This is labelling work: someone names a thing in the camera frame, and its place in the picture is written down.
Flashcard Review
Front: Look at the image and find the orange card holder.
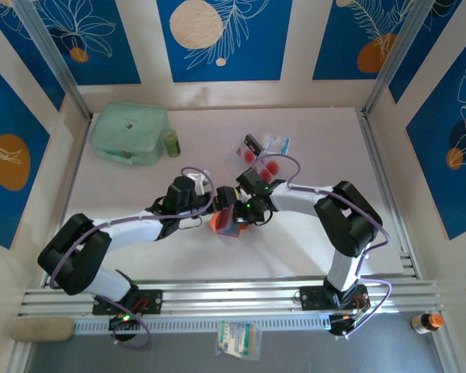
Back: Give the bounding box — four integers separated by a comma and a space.
208, 204, 245, 239

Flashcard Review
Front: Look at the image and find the translucent red circle card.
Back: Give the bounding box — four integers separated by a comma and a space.
232, 144, 259, 165

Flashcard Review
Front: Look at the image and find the pack of red balls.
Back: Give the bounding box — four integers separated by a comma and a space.
258, 157, 283, 178

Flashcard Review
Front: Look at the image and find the black VIP card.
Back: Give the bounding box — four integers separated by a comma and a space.
243, 134, 264, 153

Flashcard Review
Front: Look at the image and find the green plastic bottle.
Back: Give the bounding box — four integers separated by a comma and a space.
162, 131, 182, 159

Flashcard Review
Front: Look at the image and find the white blue gauze packet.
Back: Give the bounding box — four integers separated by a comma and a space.
262, 132, 292, 155

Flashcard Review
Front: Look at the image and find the mint green medicine bag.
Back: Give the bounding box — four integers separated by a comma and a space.
88, 101, 169, 166

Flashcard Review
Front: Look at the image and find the clear bag of plasters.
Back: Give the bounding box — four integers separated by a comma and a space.
216, 320, 262, 358

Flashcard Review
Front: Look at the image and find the brown bottle orange cap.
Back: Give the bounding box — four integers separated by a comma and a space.
410, 312, 446, 335

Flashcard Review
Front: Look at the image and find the beige sponge block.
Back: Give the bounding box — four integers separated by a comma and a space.
10, 317, 75, 343

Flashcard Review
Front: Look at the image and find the white cable connector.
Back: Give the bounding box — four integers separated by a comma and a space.
186, 173, 211, 194

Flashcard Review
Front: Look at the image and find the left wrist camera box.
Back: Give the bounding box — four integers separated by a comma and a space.
165, 175, 198, 213

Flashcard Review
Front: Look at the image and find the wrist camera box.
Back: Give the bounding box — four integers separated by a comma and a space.
165, 175, 198, 213
235, 168, 276, 194

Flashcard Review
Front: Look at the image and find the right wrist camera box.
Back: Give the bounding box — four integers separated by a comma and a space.
235, 168, 276, 194

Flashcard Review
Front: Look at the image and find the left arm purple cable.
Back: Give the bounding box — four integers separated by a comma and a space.
48, 166, 218, 350

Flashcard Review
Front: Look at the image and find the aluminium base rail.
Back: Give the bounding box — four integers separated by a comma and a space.
18, 276, 444, 320

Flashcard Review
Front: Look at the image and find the slotted grey cable duct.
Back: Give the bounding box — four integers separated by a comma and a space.
73, 314, 331, 335

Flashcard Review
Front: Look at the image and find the aluminium table side rail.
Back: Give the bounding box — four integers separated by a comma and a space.
40, 118, 92, 288
356, 108, 420, 279

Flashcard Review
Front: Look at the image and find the aluminium frame post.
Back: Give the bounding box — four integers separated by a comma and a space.
361, 0, 432, 117
13, 0, 93, 122

